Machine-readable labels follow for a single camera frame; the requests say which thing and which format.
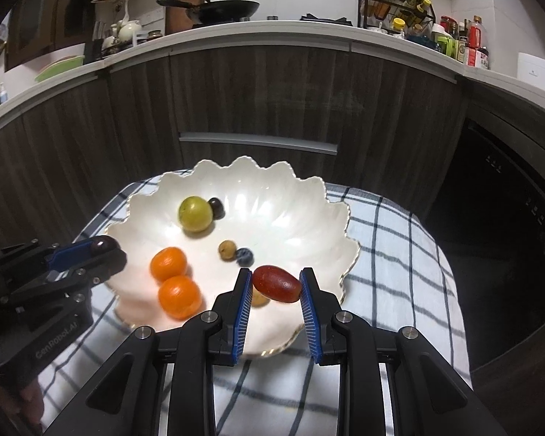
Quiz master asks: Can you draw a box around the black spice rack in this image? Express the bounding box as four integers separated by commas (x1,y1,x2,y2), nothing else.
356,0,436,36

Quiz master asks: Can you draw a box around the white scalloped ceramic bowl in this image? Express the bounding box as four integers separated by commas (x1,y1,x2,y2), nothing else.
104,157,360,332

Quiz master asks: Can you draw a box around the grey drawer handle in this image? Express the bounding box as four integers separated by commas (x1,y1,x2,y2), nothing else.
179,132,339,156

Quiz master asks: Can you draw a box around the red sauce bottle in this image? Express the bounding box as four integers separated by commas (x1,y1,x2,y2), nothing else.
466,15,483,67

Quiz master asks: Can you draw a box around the yellow-green round fruit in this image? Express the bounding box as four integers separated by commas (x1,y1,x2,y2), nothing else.
178,196,213,233

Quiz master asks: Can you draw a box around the large orange mandarin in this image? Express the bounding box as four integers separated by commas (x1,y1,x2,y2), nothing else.
158,276,202,321

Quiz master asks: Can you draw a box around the gas stove burner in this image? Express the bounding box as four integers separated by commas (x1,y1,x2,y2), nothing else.
300,13,352,27

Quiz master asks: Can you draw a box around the person left hand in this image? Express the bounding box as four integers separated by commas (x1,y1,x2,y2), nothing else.
0,379,44,435

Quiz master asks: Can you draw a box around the white teapot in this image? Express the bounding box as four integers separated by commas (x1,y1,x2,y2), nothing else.
117,20,141,43

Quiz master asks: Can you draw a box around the black wok pan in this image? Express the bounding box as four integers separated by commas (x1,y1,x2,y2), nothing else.
156,0,260,26

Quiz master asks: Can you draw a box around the green basin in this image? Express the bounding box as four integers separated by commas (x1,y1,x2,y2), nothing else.
34,55,84,83

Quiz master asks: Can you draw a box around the dark grape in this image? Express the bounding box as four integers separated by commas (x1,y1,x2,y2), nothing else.
89,235,119,257
209,197,225,219

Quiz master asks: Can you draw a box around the brown longan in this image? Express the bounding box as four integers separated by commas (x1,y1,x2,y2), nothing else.
218,240,237,262
251,287,271,308

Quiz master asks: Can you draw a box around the red cherry tomato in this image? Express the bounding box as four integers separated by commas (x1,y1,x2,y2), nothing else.
252,266,302,303

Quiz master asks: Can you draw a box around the built-in black dishwasher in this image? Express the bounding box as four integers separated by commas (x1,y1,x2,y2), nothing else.
426,120,545,369

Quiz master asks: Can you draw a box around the blueberry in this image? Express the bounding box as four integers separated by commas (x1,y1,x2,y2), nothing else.
235,248,254,268

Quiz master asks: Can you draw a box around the small orange mandarin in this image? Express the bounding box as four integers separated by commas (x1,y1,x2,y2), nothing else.
149,247,188,282

